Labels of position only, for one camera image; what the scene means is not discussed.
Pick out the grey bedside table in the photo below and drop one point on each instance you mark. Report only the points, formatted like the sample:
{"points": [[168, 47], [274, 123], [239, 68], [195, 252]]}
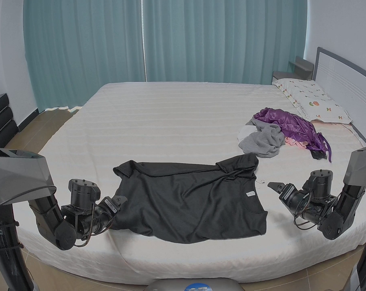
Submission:
{"points": [[301, 65]]}

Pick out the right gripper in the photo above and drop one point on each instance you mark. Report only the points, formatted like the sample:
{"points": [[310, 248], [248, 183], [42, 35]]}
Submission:
{"points": [[296, 202]]}

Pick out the purple satin garment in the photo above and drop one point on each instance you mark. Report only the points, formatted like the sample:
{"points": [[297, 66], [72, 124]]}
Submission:
{"points": [[292, 124]]}

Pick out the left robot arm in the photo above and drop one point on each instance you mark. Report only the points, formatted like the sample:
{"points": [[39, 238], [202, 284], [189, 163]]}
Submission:
{"points": [[16, 174]]}

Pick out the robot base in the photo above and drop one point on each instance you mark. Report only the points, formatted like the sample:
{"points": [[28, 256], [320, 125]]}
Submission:
{"points": [[195, 285]]}

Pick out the white printed pillow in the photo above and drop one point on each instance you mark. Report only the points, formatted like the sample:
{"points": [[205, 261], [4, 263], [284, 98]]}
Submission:
{"points": [[316, 98]]}

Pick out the bed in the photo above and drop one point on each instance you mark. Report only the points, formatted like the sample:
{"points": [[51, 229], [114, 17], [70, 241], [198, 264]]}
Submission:
{"points": [[170, 126]]}

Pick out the black chest of drawers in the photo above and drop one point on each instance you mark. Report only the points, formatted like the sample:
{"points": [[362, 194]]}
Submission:
{"points": [[1, 117]]}

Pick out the blue-green curtain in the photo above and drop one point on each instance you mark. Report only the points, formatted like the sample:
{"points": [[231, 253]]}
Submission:
{"points": [[225, 32], [80, 41]]}

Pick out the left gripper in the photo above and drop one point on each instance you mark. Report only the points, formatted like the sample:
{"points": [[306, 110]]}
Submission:
{"points": [[107, 211]]}

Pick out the black T-shirt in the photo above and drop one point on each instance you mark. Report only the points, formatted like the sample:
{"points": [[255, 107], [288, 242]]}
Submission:
{"points": [[186, 202]]}

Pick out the pink garment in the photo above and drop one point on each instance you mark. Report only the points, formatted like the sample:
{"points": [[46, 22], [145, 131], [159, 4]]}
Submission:
{"points": [[293, 142]]}

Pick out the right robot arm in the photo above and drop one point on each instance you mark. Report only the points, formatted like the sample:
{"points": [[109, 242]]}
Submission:
{"points": [[361, 165]]}

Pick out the white garment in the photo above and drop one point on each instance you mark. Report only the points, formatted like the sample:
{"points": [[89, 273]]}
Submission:
{"points": [[246, 132]]}

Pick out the grey garment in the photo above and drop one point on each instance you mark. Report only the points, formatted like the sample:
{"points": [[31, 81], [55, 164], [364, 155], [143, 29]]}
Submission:
{"points": [[261, 141]]}

